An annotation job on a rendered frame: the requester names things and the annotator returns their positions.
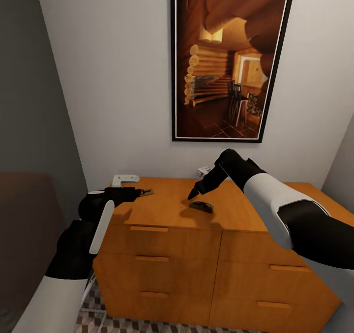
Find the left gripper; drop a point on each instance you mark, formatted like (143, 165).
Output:
(127, 194)

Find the mousetrap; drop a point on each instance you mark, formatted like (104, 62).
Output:
(201, 206)
(147, 192)

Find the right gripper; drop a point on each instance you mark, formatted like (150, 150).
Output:
(209, 183)

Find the cabinet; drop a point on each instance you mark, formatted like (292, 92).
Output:
(161, 260)

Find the shower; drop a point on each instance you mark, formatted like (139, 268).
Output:
(89, 285)

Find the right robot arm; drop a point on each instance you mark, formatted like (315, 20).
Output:
(294, 220)

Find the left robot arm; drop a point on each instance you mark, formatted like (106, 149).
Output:
(55, 305)

